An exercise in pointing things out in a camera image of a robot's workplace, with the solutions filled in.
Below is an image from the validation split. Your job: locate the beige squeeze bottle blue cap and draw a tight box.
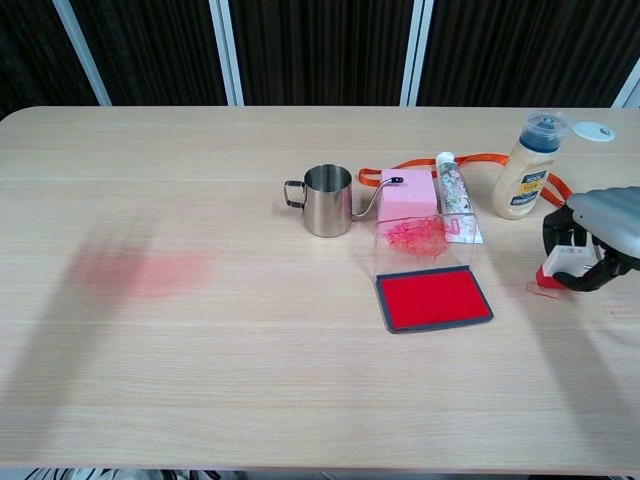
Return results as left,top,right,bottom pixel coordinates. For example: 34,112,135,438
492,110,571,220

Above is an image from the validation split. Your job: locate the white floral cream tube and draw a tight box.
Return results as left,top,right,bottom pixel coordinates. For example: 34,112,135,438
435,152,485,245

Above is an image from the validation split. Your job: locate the stainless steel spouted pitcher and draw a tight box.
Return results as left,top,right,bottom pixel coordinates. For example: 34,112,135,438
284,164,404,238

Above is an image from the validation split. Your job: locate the red ink pad clear lid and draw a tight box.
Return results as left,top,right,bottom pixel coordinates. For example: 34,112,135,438
373,212,495,335

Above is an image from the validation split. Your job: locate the white desk cable grommet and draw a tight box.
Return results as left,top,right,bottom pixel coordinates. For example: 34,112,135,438
571,121,616,143

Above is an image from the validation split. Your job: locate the white partition frame post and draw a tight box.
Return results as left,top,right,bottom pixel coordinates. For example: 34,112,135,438
612,64,640,109
208,0,246,107
52,0,112,107
399,0,435,107

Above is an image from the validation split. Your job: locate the small white red stamp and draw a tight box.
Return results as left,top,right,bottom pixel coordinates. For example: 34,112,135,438
534,244,587,290

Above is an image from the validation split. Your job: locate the orange lanyard strap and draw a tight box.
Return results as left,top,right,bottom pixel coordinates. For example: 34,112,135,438
358,153,571,206

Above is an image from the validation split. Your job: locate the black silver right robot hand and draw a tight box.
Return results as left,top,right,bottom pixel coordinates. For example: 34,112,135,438
542,186,640,294

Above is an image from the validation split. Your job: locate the pink foam block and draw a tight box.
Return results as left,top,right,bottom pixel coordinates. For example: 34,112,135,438
377,168,440,221

